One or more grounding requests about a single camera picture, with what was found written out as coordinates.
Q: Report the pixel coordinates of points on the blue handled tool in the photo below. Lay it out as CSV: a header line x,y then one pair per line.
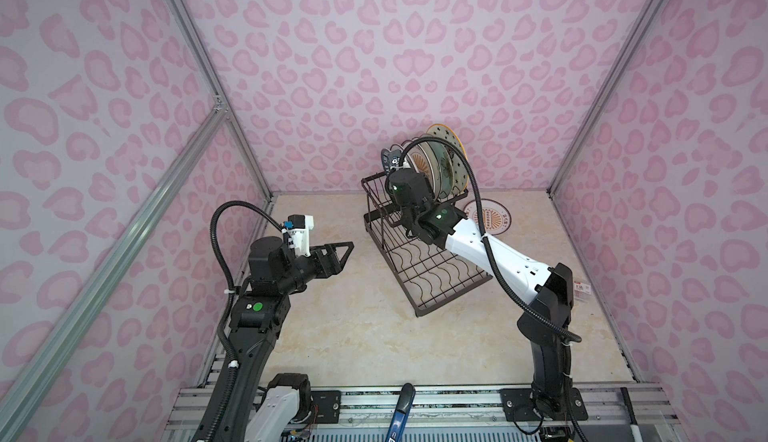
x,y
401,413

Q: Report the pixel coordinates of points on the aluminium frame bar right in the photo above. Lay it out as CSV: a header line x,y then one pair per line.
x,y
645,20

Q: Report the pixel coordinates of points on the orange sunburst plate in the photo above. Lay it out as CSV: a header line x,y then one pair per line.
x,y
420,161
496,217

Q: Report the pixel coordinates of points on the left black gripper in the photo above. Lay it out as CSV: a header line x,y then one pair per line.
x,y
334,266

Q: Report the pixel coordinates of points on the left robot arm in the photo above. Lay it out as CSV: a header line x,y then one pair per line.
x,y
255,322

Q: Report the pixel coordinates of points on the star pattern cartoon plate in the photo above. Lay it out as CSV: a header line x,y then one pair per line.
x,y
460,173

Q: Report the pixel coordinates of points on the white plate dark green rim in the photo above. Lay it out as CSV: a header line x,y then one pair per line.
x,y
383,154

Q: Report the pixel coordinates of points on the aluminium frame bars left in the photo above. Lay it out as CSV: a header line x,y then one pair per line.
x,y
117,142

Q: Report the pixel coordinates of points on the light green flower plate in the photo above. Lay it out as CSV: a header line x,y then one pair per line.
x,y
439,161

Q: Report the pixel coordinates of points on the black wire dish rack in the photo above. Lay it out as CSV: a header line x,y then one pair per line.
x,y
429,276

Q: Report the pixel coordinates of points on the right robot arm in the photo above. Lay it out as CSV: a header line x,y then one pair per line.
x,y
544,293

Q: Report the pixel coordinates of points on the aluminium mounting rail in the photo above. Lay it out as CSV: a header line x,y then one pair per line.
x,y
488,413

